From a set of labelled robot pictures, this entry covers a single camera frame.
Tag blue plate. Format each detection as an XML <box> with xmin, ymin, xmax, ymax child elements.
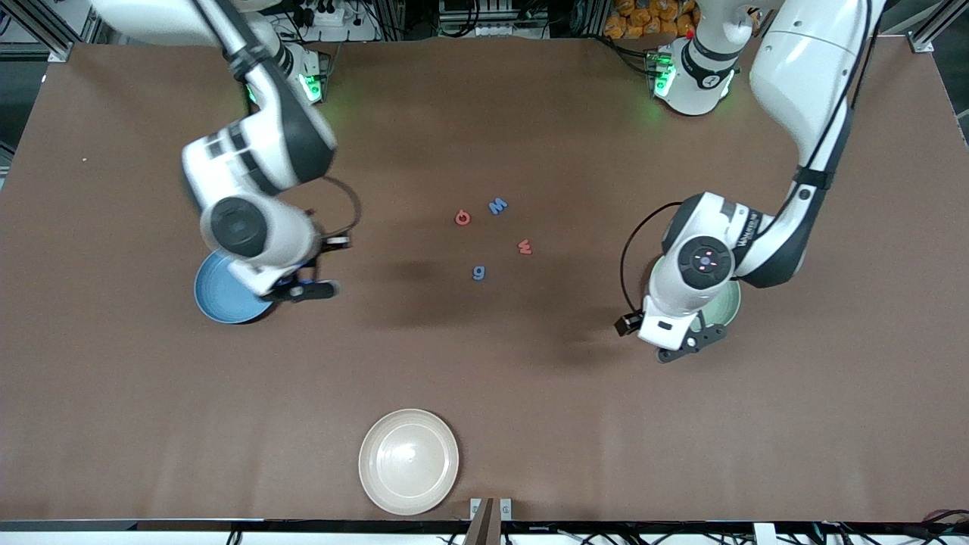
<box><xmin>194</xmin><ymin>250</ymin><xmax>275</xmax><ymax>325</ymax></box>

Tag green plate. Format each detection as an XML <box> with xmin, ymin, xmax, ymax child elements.
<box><xmin>698</xmin><ymin>279</ymin><xmax>743</xmax><ymax>329</ymax></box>

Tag white power strip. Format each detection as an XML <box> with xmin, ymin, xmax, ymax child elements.
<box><xmin>291</xmin><ymin>0</ymin><xmax>357</xmax><ymax>27</ymax></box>

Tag beige plate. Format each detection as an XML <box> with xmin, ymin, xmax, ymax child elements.
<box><xmin>358</xmin><ymin>409</ymin><xmax>460</xmax><ymax>516</ymax></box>

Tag black electronics box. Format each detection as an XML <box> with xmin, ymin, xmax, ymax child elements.
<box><xmin>438</xmin><ymin>0</ymin><xmax>550</xmax><ymax>39</ymax></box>

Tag orange packets pile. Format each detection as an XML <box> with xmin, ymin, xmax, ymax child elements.
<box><xmin>604</xmin><ymin>0</ymin><xmax>697</xmax><ymax>40</ymax></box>

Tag metal mount bracket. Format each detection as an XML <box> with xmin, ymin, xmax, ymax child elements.
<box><xmin>463</xmin><ymin>497</ymin><xmax>513</xmax><ymax>545</ymax></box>

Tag aluminium frame post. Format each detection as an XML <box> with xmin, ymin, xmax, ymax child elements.
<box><xmin>905</xmin><ymin>0</ymin><xmax>969</xmax><ymax>54</ymax></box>
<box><xmin>8</xmin><ymin>0</ymin><xmax>107</xmax><ymax>63</ymax></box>

